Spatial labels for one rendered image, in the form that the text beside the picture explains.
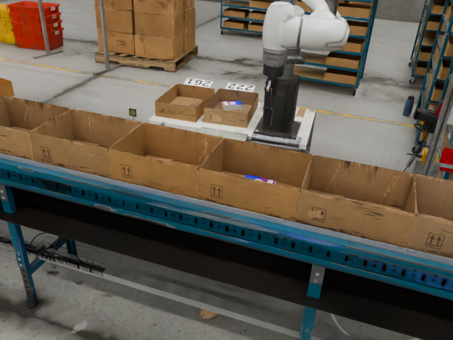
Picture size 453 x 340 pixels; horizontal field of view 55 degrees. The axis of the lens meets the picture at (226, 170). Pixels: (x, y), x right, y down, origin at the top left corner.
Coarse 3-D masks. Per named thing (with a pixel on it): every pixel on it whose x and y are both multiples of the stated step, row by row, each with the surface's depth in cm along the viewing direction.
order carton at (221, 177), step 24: (240, 144) 187; (216, 168) 186; (240, 168) 192; (264, 168) 188; (288, 168) 184; (216, 192) 167; (240, 192) 163; (264, 192) 159; (288, 192) 156; (288, 216) 161
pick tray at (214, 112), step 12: (216, 96) 298; (228, 96) 304; (240, 96) 301; (252, 96) 299; (204, 108) 270; (216, 108) 294; (252, 108) 278; (204, 120) 274; (216, 120) 272; (228, 120) 270; (240, 120) 268
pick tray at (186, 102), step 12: (180, 84) 307; (168, 96) 295; (180, 96) 310; (192, 96) 308; (204, 96) 306; (156, 108) 277; (168, 108) 275; (180, 108) 272; (192, 108) 270; (192, 120) 274
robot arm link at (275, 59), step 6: (264, 54) 154; (270, 54) 152; (276, 54) 152; (282, 54) 152; (264, 60) 155; (270, 60) 153; (276, 60) 153; (282, 60) 153; (270, 66) 155; (276, 66) 155
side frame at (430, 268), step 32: (0, 160) 191; (64, 192) 189; (96, 192) 183; (128, 192) 173; (160, 224) 175; (192, 224) 173; (224, 224) 168; (256, 224) 159; (288, 256) 161; (320, 256) 160; (352, 256) 155; (384, 256) 147; (416, 288) 149; (448, 288) 148
